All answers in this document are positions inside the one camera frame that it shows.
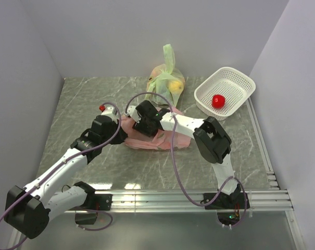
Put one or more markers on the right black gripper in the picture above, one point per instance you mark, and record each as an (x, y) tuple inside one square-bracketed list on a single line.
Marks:
[(140, 127)]

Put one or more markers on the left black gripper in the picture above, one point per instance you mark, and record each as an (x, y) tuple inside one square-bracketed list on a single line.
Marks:
[(121, 137)]

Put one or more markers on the pink plastic bag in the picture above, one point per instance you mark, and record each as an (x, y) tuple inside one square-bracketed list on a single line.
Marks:
[(136, 140)]

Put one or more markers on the red apple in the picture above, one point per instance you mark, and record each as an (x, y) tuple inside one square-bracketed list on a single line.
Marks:
[(218, 101)]

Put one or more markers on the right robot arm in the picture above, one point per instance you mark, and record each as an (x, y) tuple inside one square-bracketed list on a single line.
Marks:
[(211, 139)]

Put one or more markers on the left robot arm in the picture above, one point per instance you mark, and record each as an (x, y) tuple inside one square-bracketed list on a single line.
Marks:
[(31, 208)]

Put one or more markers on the yellow fruit in green bag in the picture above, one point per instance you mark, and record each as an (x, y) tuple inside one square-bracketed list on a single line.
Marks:
[(176, 87)]

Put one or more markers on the green plastic bag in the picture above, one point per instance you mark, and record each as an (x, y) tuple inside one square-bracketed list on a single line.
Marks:
[(160, 84)]

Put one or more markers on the orange fruit in green bag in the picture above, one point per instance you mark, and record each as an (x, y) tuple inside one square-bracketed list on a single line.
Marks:
[(157, 71)]

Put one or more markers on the white perforated plastic basket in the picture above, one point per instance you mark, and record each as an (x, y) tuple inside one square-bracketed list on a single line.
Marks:
[(233, 85)]

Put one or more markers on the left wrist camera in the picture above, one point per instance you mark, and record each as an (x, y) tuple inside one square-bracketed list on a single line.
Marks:
[(109, 111)]

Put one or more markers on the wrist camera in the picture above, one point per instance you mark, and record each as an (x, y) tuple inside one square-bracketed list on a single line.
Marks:
[(109, 111), (131, 112)]

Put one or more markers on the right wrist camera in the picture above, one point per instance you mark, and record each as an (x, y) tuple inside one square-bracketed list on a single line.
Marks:
[(131, 112)]

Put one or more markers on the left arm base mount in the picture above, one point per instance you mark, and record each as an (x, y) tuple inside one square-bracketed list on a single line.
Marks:
[(100, 201)]

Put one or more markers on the aluminium front rail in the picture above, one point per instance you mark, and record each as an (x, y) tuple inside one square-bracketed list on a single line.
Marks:
[(174, 201)]

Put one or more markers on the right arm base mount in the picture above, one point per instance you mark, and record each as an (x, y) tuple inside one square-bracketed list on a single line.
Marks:
[(230, 208)]

